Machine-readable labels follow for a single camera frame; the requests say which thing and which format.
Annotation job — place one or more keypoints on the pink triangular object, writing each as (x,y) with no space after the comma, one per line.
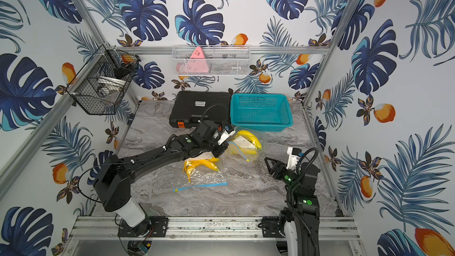
(197,62)

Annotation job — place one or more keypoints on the teal plastic basket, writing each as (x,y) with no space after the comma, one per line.
(261,112)

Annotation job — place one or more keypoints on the black wire basket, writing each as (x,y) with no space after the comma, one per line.
(100,86)

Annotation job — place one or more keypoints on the clear bag with banana peel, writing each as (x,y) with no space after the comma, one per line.
(201,178)

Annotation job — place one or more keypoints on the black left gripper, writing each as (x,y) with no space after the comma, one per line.
(218,147)

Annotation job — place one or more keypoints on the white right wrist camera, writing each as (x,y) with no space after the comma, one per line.
(293,157)

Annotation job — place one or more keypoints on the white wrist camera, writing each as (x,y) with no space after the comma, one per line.
(225,134)
(293,157)

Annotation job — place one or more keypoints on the clear zip-top bag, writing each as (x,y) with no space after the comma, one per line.
(234,151)

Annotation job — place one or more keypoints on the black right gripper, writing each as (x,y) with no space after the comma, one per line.
(279,166)

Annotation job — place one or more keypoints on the yellow banana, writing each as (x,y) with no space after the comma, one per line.
(247,142)

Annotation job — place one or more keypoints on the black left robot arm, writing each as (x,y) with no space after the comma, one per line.
(115,175)

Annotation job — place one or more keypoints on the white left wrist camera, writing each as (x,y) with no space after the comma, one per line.
(225,134)

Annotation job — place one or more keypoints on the black plastic tool case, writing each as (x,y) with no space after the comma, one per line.
(191,106)

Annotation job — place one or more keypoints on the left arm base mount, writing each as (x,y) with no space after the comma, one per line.
(152,226)

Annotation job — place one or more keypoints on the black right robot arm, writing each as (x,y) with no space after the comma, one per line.
(301,199)

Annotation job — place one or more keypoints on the white wire shelf basket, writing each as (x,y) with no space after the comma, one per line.
(222,60)

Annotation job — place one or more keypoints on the aluminium front rail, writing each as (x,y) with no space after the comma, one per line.
(207,228)

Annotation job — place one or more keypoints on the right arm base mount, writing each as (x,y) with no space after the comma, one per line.
(291,227)

